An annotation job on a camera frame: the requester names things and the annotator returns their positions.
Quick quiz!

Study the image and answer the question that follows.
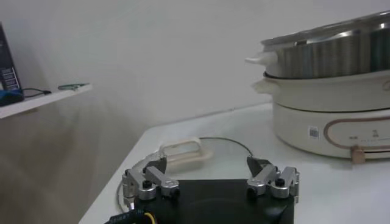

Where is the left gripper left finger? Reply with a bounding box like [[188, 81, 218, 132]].
[[121, 156, 181, 201]]

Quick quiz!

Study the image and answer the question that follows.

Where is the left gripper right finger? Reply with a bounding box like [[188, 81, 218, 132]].
[[246, 156, 300, 203]]

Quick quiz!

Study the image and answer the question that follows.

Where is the glass lid with cream handle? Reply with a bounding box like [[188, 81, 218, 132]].
[[115, 136, 254, 214]]

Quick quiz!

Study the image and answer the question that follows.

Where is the perforated steel steamer basket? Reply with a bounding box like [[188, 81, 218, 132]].
[[245, 11, 390, 80]]

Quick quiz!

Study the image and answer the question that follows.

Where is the cream electric cooker pot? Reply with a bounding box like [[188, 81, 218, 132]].
[[252, 69, 390, 164]]

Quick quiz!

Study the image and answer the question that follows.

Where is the green and white package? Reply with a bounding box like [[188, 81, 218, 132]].
[[57, 82, 91, 91]]

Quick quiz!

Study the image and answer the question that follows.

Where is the blue computer mouse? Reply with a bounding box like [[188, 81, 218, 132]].
[[0, 89, 25, 107]]

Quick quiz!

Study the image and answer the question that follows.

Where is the dark box with label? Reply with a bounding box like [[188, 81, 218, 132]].
[[0, 23, 24, 92]]

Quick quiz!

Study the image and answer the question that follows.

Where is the white wall shelf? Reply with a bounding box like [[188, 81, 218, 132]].
[[0, 83, 93, 120]]

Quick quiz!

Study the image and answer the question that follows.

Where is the black cable with plug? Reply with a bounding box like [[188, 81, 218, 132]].
[[23, 88, 52, 98]]

